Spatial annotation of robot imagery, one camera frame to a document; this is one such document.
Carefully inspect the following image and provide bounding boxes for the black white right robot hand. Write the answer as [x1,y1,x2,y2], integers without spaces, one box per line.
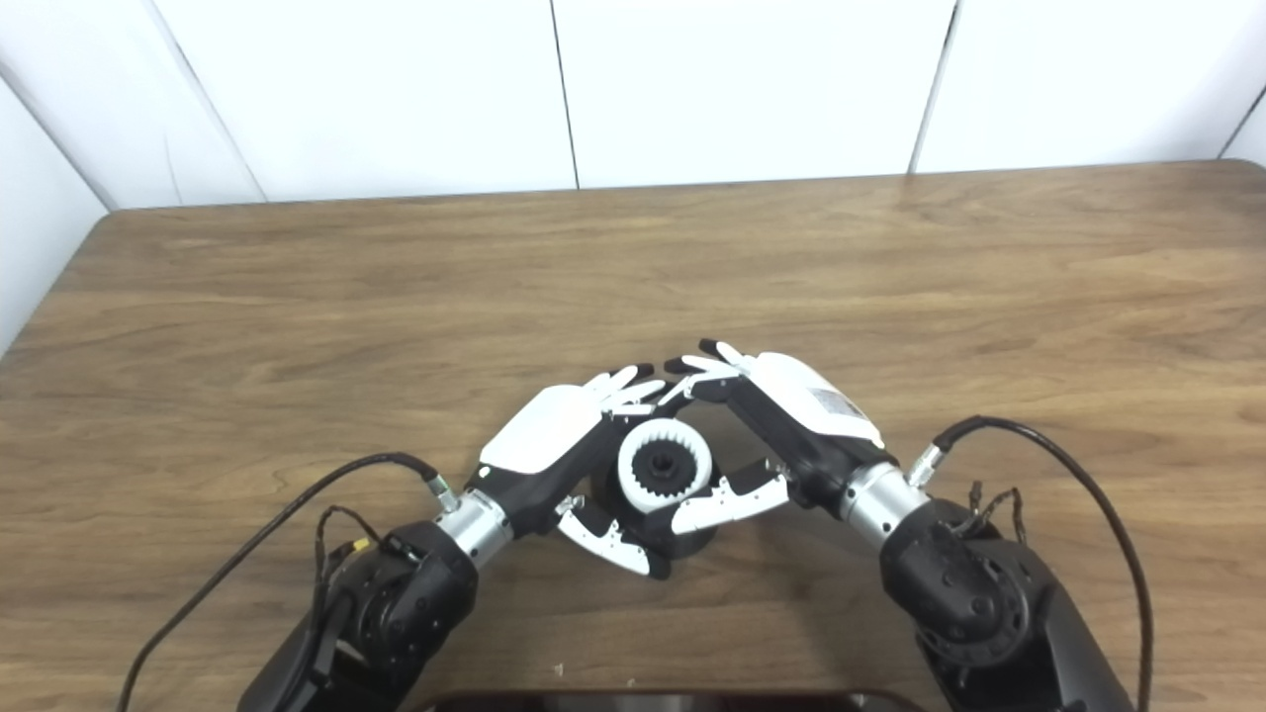
[663,339,901,537]

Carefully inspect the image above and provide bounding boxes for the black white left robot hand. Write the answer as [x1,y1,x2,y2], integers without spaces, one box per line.
[465,363,683,579]

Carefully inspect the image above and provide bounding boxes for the white toothed plastic ring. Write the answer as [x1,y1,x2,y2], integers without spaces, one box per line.
[617,418,713,513]

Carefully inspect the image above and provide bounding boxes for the round black plastic part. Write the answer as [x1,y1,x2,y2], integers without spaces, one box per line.
[593,420,723,567]

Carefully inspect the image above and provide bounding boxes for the glossy black robot chest panel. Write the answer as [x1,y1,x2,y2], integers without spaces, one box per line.
[410,689,926,712]

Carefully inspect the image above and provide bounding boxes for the thin dark wire loop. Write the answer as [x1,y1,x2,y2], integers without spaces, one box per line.
[964,482,1025,545]

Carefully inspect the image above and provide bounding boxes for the thin wires with yellow connector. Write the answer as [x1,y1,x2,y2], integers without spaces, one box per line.
[315,506,382,584]

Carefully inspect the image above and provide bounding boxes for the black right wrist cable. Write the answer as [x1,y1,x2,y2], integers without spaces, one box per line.
[908,415,1156,712]

